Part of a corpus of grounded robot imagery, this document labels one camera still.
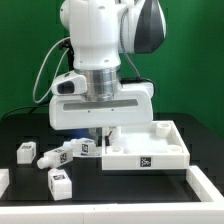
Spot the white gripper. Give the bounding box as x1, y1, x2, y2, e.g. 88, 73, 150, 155
49, 82, 154, 146

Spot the grey looped cable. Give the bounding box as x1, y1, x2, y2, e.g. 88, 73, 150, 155
32, 35, 73, 105

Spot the black camera on stand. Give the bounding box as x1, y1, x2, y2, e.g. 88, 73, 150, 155
59, 37, 75, 80

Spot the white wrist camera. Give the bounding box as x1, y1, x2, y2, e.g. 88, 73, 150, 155
51, 71, 87, 95

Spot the white U-shaped obstacle fence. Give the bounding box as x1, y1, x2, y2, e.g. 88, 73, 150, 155
0, 166, 224, 224

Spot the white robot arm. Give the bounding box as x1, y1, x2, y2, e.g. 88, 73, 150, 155
49, 0, 166, 130

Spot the black cable on table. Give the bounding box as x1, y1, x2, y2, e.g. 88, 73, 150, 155
0, 104, 51, 120

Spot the white paper with tags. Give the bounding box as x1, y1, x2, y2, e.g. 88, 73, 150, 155
63, 139, 101, 157

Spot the white square tabletop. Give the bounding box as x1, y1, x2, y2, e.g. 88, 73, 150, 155
102, 121, 190, 171

